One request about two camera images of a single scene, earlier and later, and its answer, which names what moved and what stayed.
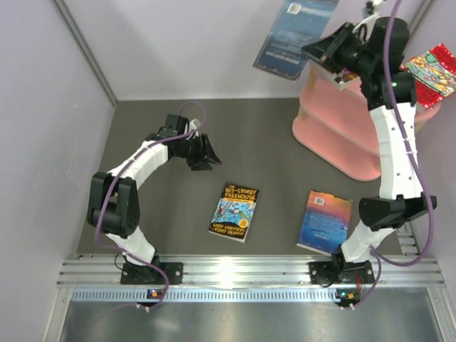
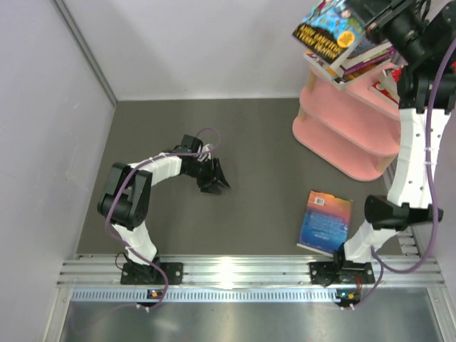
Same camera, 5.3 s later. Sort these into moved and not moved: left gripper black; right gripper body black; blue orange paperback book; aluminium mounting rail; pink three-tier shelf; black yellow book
Moved: black yellow book; right gripper body black; left gripper black
Not moved: aluminium mounting rail; pink three-tier shelf; blue orange paperback book
